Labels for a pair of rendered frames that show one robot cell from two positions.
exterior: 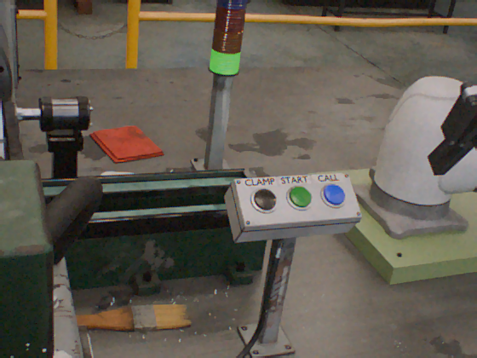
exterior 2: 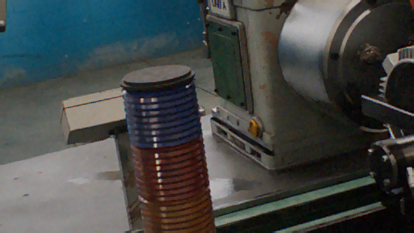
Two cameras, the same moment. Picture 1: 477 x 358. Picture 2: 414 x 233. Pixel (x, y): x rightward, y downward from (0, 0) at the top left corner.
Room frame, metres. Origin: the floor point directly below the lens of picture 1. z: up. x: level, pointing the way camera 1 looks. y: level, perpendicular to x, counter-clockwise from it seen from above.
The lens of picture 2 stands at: (1.92, 0.14, 1.35)
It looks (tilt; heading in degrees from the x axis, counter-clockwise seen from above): 16 degrees down; 184
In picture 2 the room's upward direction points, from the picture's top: 8 degrees counter-clockwise
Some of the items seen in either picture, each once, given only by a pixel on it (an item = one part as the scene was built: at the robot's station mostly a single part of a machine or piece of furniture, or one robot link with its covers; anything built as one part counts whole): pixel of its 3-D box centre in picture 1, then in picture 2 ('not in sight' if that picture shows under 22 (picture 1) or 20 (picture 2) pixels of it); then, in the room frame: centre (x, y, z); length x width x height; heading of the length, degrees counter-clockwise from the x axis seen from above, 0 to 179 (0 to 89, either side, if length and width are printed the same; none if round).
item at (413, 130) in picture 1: (432, 136); not in sight; (1.19, -0.36, 1.00); 0.18 x 0.16 x 0.22; 85
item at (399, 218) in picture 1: (403, 193); not in sight; (1.21, -0.34, 0.87); 0.22 x 0.18 x 0.06; 26
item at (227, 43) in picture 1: (227, 38); (177, 213); (1.32, 0.06, 1.10); 0.06 x 0.06 x 0.04
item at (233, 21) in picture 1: (230, 16); (170, 163); (1.32, 0.06, 1.14); 0.06 x 0.06 x 0.04
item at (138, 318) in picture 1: (123, 319); not in sight; (0.79, 0.14, 0.80); 0.21 x 0.05 x 0.01; 108
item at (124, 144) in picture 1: (126, 143); not in sight; (1.38, 0.26, 0.80); 0.15 x 0.12 x 0.01; 36
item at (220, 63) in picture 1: (225, 60); not in sight; (1.32, 0.06, 1.05); 0.06 x 0.06 x 0.04
